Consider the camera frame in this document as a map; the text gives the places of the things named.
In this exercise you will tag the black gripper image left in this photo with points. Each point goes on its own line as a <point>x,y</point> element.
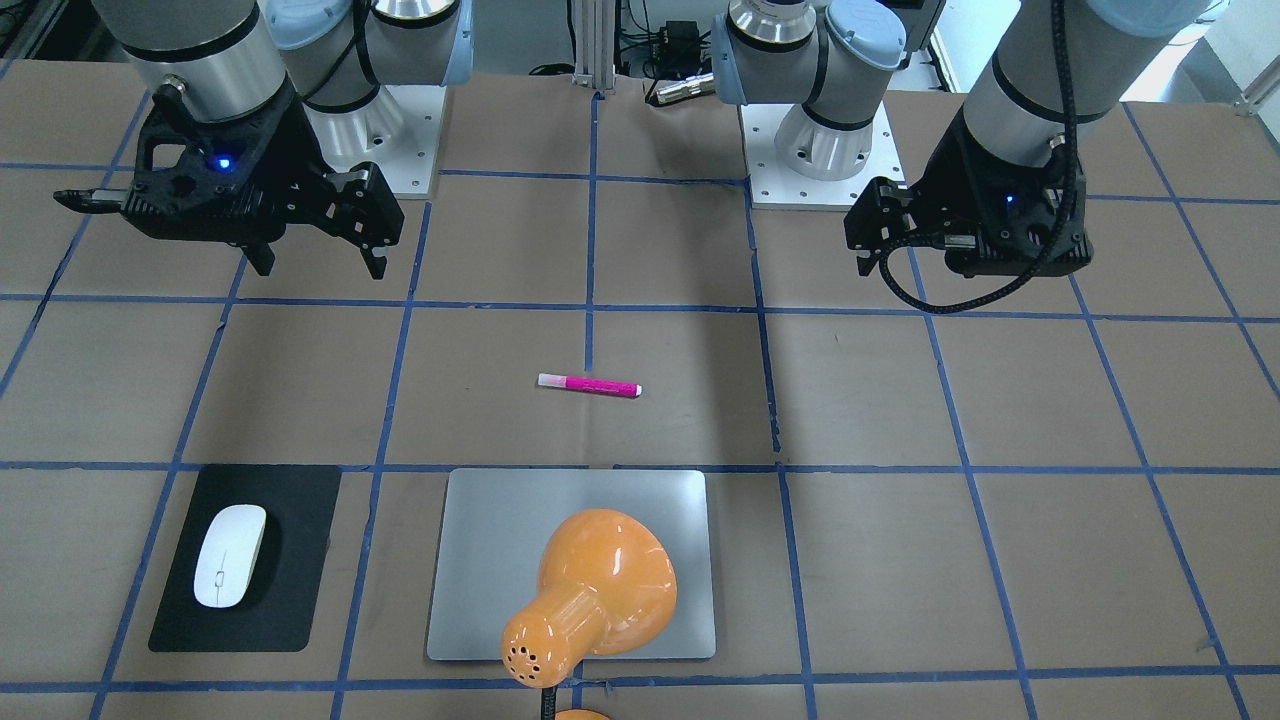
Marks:
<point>290,152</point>

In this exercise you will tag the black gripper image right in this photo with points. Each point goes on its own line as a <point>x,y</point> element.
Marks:
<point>958,170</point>

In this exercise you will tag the white computer mouse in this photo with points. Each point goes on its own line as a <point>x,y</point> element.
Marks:
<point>227,557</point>

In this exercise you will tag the pink marker pen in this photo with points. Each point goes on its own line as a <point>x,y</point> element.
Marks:
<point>593,386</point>

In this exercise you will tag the silver notebook laptop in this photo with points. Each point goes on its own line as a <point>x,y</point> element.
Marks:
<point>497,522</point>

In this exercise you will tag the black mousepad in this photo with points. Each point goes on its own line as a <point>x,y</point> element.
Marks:
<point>277,612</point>

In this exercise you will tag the silver cylindrical connector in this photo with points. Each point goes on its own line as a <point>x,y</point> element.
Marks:
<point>682,90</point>

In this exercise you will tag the orange desk lamp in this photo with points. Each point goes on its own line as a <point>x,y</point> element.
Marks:
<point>605,586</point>

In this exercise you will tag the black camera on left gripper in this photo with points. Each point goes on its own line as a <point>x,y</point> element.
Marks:
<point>881,218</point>

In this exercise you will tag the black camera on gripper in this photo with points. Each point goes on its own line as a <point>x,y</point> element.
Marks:
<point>362,209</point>
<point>881,218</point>

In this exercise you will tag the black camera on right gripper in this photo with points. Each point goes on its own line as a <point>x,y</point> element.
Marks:
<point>362,209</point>

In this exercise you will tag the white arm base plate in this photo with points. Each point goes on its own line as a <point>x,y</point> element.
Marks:
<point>770,160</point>
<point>415,150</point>

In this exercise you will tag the aluminium frame post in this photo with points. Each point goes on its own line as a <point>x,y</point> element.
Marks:
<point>594,39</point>

